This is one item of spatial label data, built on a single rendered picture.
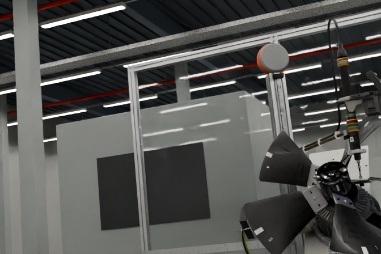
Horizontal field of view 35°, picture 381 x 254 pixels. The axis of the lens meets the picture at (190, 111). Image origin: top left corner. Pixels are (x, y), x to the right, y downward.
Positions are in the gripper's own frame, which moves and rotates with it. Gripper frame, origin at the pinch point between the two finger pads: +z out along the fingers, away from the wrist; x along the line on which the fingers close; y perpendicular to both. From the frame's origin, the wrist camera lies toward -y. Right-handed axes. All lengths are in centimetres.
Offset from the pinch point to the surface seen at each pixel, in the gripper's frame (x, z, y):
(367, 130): 13.0, -6.7, 10.8
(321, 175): -4.8, 10.1, 27.6
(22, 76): 412, 464, -184
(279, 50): 58, 34, -42
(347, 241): -23, 1, 51
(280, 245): -12, 27, 51
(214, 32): 712, 294, -294
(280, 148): 9.7, 27.8, 13.7
